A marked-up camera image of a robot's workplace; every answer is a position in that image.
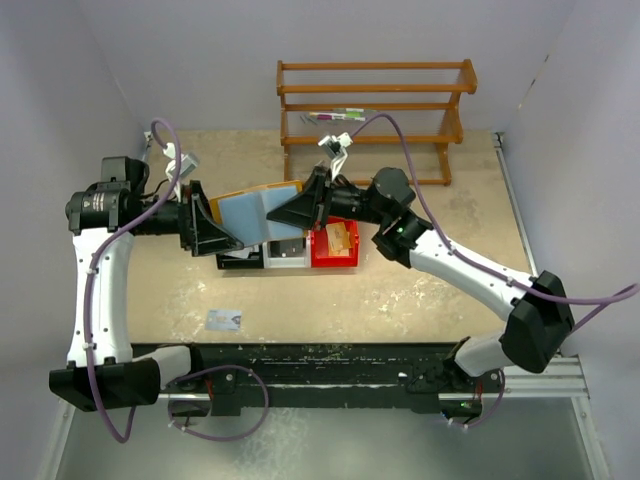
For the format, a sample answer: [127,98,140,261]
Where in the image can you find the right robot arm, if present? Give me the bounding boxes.
[266,167,574,391]

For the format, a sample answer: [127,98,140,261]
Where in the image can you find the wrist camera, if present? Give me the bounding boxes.
[162,142,200,195]
[318,132,353,181]

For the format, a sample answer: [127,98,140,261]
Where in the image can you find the white plastic bin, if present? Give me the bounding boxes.
[262,236,311,269]

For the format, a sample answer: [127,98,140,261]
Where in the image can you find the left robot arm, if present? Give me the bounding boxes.
[49,157,242,412]

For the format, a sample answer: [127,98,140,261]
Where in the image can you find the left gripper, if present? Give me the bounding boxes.
[135,179,243,255]

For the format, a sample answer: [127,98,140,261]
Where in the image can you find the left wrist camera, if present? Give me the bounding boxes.
[162,142,200,195]

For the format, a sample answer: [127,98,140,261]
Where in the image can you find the wooden shelf rack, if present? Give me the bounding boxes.
[276,58,478,188]

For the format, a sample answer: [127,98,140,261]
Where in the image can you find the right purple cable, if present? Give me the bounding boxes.
[347,113,640,334]

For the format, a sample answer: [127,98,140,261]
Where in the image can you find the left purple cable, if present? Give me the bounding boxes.
[82,117,184,445]

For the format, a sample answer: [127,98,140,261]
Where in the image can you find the markers on shelf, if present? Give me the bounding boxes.
[299,107,376,125]

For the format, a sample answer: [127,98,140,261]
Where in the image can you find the black plastic bin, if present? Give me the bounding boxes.
[216,245,264,270]

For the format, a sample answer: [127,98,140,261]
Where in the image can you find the orange leather card holder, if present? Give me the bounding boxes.
[209,180,306,247]

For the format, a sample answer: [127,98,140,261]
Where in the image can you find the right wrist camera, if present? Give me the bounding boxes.
[318,132,353,181]

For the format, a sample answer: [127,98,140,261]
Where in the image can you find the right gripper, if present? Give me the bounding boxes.
[268,165,390,231]

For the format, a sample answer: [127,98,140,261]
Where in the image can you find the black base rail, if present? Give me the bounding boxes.
[160,343,502,416]

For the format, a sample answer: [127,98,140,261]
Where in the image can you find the purple cable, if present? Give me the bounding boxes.
[347,113,640,334]
[82,117,184,445]

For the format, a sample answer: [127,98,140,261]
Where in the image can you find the black cards in bin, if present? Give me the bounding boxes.
[269,238,306,258]

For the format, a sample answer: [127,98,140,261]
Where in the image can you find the orange card in bin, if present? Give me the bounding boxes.
[325,222,352,257]

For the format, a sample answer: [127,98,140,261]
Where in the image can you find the white card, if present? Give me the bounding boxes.
[205,309,242,332]

